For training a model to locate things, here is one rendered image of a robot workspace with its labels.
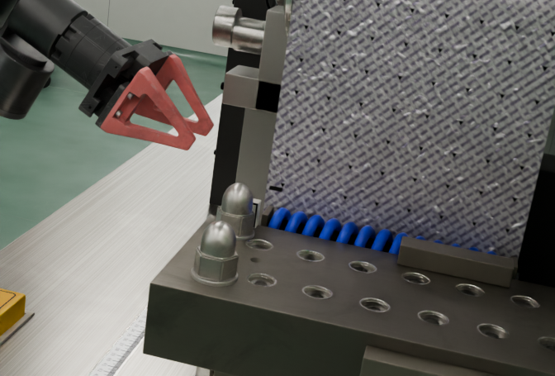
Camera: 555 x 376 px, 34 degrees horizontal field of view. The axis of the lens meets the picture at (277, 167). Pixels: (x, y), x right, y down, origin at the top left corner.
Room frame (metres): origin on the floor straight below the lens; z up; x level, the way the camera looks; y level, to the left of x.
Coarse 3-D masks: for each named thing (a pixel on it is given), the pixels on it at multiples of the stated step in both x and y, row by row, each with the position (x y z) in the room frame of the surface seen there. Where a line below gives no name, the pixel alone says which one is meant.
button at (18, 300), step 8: (0, 288) 0.78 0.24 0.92; (0, 296) 0.77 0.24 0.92; (8, 296) 0.77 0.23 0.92; (16, 296) 0.77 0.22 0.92; (24, 296) 0.78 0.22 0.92; (0, 304) 0.75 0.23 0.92; (8, 304) 0.75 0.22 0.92; (16, 304) 0.76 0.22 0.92; (24, 304) 0.78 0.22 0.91; (0, 312) 0.74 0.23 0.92; (8, 312) 0.75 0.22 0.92; (16, 312) 0.76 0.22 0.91; (24, 312) 0.78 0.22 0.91; (0, 320) 0.73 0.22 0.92; (8, 320) 0.75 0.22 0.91; (16, 320) 0.76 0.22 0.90; (0, 328) 0.73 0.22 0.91; (8, 328) 0.75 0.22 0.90
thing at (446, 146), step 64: (320, 64) 0.80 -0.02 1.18; (384, 64) 0.79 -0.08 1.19; (448, 64) 0.78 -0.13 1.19; (512, 64) 0.77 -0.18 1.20; (320, 128) 0.80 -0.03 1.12; (384, 128) 0.79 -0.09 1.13; (448, 128) 0.78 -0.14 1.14; (512, 128) 0.77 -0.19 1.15; (320, 192) 0.80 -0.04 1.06; (384, 192) 0.79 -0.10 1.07; (448, 192) 0.78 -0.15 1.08; (512, 192) 0.77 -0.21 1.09
